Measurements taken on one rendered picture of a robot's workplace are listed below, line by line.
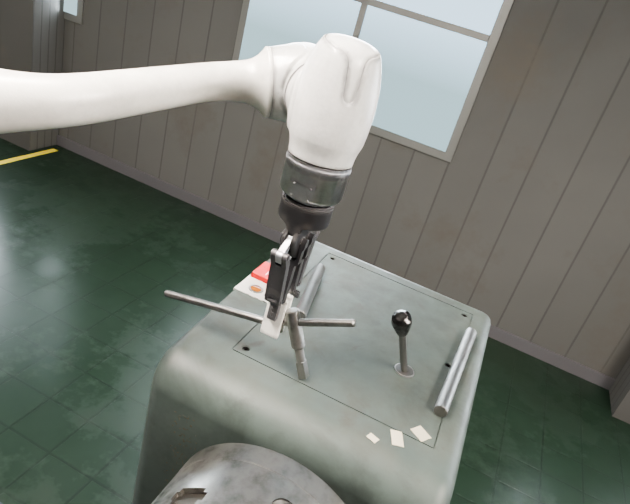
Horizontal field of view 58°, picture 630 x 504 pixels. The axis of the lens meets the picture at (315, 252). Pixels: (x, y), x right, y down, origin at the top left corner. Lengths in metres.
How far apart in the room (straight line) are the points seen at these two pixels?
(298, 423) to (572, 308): 3.03
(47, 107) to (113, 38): 3.81
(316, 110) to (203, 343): 0.43
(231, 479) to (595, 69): 2.98
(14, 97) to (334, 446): 0.60
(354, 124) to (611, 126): 2.81
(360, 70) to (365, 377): 0.50
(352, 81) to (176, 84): 0.24
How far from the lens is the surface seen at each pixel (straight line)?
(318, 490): 0.81
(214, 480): 0.80
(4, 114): 0.73
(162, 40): 4.26
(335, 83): 0.70
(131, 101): 0.76
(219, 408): 0.89
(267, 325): 0.89
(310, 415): 0.87
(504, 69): 3.43
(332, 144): 0.71
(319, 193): 0.74
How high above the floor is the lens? 1.84
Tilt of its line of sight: 27 degrees down
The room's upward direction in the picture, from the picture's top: 17 degrees clockwise
